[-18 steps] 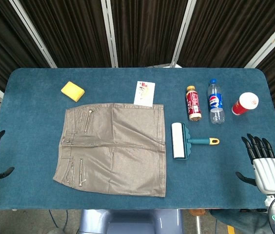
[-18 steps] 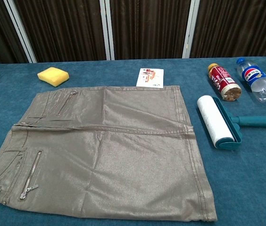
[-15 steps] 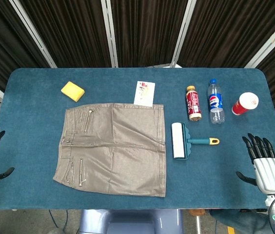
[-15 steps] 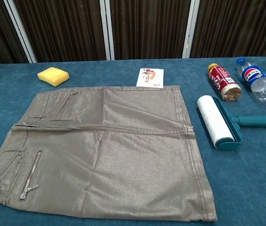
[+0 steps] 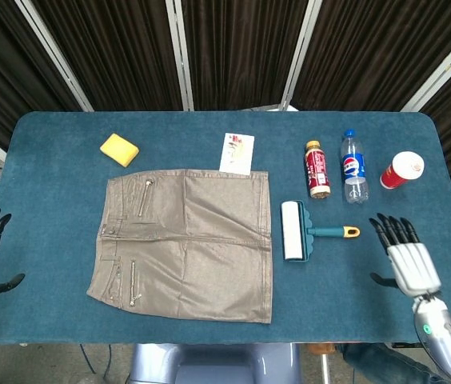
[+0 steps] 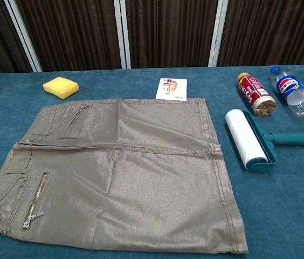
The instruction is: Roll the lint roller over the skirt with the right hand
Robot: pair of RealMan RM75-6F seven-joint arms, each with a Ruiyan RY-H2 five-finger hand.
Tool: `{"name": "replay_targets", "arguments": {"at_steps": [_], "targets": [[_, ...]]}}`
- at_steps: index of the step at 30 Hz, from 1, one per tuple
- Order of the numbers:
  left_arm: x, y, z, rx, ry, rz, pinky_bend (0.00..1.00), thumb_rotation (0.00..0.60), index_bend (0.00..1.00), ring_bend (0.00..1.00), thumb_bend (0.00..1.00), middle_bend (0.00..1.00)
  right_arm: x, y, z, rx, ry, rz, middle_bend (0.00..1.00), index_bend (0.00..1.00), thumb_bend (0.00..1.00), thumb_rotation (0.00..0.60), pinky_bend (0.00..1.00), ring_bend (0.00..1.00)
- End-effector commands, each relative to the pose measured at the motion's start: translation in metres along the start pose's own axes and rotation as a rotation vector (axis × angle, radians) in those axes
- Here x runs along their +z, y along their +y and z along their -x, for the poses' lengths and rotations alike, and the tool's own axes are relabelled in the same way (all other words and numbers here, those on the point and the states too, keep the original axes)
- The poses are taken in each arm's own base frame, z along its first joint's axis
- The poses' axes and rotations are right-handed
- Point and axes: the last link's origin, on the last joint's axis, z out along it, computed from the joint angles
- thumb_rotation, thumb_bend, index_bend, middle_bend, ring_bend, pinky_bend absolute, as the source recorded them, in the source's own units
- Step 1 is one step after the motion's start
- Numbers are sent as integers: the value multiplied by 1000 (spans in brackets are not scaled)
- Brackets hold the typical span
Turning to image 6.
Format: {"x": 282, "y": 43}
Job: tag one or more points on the yellow sponge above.
{"x": 60, "y": 87}

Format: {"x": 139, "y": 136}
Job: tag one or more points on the brown shiny skirt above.
{"x": 146, "y": 189}

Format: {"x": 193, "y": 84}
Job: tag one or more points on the blue table cloth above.
{"x": 276, "y": 202}

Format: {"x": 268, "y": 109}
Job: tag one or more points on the clear Pepsi bottle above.
{"x": 293, "y": 91}

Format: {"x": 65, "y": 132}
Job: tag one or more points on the red label tea bottle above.
{"x": 255, "y": 93}

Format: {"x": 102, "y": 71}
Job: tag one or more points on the white printed card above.
{"x": 172, "y": 89}

